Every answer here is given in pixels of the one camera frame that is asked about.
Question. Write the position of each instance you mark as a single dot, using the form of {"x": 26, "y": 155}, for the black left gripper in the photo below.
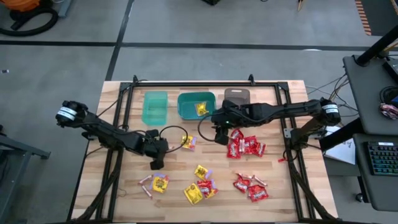
{"x": 157, "y": 147}

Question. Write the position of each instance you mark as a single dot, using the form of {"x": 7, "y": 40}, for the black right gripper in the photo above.
{"x": 225, "y": 119}

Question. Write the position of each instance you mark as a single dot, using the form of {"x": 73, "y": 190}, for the pink white candy roll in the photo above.
{"x": 259, "y": 180}
{"x": 242, "y": 145}
{"x": 147, "y": 191}
{"x": 244, "y": 175}
{"x": 145, "y": 179}

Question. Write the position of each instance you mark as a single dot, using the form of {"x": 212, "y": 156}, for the red and yellow candy pack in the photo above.
{"x": 207, "y": 187}

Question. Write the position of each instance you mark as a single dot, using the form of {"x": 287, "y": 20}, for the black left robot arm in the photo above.
{"x": 105, "y": 132}

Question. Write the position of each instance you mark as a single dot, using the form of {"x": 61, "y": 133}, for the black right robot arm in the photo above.
{"x": 280, "y": 110}

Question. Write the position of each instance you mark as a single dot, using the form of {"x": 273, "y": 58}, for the candy bag on desk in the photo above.
{"x": 389, "y": 111}

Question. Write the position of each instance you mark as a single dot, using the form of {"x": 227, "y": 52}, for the grey plastic bin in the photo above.
{"x": 237, "y": 95}

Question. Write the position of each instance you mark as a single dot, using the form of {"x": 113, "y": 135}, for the light green translucent bin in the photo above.
{"x": 155, "y": 115}

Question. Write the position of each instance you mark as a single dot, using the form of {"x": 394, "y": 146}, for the teal plastic bin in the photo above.
{"x": 186, "y": 102}

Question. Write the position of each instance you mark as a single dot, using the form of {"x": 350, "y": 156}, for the grey metal mounting plate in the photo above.
{"x": 287, "y": 133}

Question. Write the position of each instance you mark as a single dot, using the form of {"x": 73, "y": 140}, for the small red tag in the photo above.
{"x": 282, "y": 160}

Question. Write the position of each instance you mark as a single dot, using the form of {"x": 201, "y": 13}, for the black desk beam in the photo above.
{"x": 342, "y": 135}

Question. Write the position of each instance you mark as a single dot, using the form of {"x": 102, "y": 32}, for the black floor object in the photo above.
{"x": 211, "y": 1}

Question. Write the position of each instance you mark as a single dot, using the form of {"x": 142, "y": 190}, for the white paper sheet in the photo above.
{"x": 342, "y": 151}

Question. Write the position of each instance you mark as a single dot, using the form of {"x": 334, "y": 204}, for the wooden stick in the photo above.
{"x": 300, "y": 4}

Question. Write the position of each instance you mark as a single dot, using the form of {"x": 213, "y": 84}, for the grey metal stand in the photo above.
{"x": 18, "y": 149}

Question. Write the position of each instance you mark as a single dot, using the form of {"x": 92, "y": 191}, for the grey desk top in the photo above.
{"x": 373, "y": 193}
{"x": 367, "y": 93}

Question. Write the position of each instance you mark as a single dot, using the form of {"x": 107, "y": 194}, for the black desk caster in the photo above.
{"x": 359, "y": 197}

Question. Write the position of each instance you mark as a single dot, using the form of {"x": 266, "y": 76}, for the backlit black keyboard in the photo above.
{"x": 384, "y": 158}

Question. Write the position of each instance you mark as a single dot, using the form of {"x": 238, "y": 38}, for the black diagonal pole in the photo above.
{"x": 376, "y": 46}

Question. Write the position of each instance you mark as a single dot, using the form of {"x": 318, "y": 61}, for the small grey floor object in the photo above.
{"x": 4, "y": 71}

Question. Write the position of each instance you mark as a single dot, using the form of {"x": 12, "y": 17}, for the black desk device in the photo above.
{"x": 392, "y": 70}

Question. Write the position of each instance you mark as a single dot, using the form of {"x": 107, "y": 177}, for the dark floor mat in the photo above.
{"x": 384, "y": 15}

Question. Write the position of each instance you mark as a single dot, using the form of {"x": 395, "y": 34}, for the orange vacuum cleaner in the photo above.
{"x": 21, "y": 4}

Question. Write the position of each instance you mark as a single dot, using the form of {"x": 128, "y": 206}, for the black aluminium table frame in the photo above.
{"x": 202, "y": 84}

